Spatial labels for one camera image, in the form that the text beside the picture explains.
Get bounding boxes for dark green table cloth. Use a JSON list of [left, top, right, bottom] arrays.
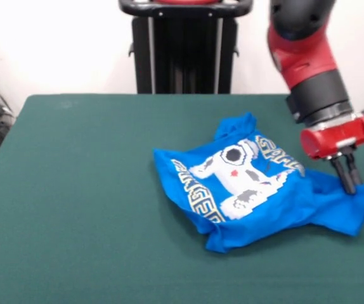
[[0, 93, 364, 304]]

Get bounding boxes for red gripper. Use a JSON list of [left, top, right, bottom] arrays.
[[299, 112, 364, 196]]

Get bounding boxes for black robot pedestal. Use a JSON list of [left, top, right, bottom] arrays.
[[117, 0, 253, 94]]

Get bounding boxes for blue game-controller print t-shirt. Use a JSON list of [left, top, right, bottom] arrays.
[[152, 111, 364, 253]]

